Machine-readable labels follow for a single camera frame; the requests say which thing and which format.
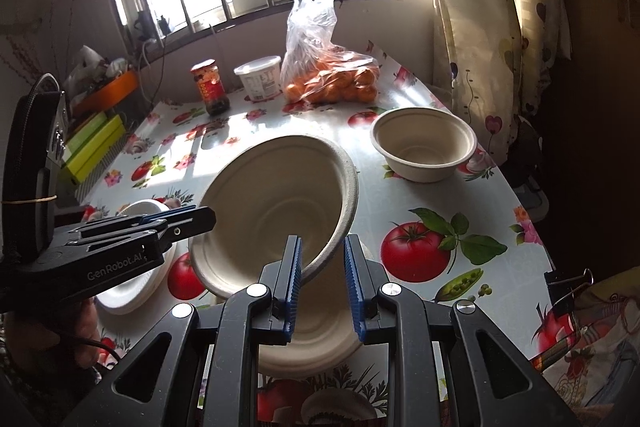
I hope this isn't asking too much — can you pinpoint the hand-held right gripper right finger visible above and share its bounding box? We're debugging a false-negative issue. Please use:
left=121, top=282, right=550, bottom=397
left=344, top=234, right=581, bottom=427

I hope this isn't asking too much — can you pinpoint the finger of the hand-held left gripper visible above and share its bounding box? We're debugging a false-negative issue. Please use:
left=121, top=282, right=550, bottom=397
left=75, top=206, right=217, bottom=258
left=62, top=204, right=198, bottom=238

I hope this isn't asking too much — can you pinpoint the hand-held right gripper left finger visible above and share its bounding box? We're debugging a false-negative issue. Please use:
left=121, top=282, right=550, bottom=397
left=65, top=234, right=304, bottom=427

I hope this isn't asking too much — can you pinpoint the beige paper bowl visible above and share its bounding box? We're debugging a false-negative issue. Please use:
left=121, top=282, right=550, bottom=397
left=256, top=252, right=367, bottom=378
left=189, top=135, right=360, bottom=300
left=370, top=108, right=478, bottom=182

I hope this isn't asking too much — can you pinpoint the white foam plate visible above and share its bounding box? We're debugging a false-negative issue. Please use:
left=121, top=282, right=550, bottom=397
left=97, top=257, right=178, bottom=316
left=95, top=200, right=179, bottom=310
left=96, top=252, right=179, bottom=314

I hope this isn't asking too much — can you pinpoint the person's left hand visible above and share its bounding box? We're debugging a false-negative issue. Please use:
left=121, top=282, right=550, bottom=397
left=47, top=296, right=108, bottom=373

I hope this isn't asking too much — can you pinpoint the yellow-green box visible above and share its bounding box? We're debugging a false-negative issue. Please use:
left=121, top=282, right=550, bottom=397
left=62, top=116, right=126, bottom=184

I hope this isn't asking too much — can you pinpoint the vegetable print tablecloth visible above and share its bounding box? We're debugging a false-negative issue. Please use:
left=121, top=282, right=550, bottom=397
left=75, top=39, right=566, bottom=427

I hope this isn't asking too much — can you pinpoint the pale green flat box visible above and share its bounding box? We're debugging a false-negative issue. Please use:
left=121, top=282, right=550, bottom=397
left=67, top=111, right=109, bottom=148

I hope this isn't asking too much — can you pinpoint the chili sauce jar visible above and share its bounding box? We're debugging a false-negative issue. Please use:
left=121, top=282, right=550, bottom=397
left=190, top=60, right=231, bottom=116

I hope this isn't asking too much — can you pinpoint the orange basket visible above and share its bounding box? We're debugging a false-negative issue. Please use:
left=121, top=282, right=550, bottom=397
left=70, top=69, right=140, bottom=118

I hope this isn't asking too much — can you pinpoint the white plastic tub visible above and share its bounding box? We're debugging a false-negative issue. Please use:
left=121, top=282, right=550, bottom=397
left=234, top=55, right=284, bottom=102

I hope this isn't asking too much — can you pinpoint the white plastic bag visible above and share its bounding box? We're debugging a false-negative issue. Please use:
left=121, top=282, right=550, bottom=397
left=65, top=45, right=108, bottom=88

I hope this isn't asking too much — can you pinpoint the black charger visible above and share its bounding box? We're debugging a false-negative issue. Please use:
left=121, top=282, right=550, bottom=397
left=134, top=9, right=153, bottom=42

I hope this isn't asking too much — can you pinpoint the plastic bag of oranges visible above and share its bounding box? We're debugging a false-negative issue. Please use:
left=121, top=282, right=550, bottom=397
left=280, top=0, right=379, bottom=105

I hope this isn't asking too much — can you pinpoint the black binder clip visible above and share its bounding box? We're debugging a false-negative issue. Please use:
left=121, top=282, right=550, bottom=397
left=544, top=269, right=596, bottom=315

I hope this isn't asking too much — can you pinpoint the patterned cloth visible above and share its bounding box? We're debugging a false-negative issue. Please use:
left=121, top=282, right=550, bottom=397
left=530, top=267, right=640, bottom=408

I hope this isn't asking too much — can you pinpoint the patterned cream curtain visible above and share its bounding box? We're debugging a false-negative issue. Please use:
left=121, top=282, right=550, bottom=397
left=407, top=0, right=573, bottom=148

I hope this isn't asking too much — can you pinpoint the charger cable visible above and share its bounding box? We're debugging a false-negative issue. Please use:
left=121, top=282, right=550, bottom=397
left=139, top=38, right=167, bottom=104

